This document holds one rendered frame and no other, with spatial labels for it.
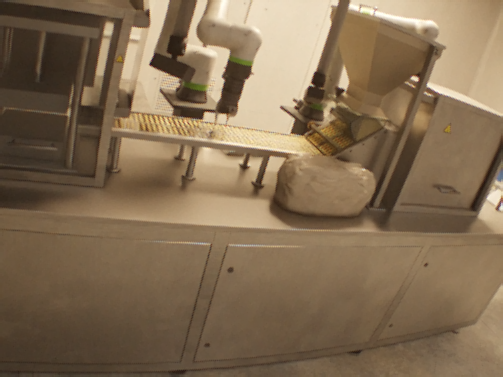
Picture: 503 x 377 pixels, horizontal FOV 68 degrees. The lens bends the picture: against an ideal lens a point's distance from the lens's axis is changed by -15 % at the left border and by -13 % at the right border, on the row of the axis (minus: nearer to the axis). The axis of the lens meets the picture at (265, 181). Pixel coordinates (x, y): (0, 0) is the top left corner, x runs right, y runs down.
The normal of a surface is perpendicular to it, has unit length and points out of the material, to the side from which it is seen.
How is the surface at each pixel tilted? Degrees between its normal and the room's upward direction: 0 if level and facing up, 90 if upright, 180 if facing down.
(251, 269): 90
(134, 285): 90
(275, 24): 90
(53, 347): 90
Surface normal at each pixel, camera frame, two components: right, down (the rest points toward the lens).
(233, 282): 0.36, 0.47
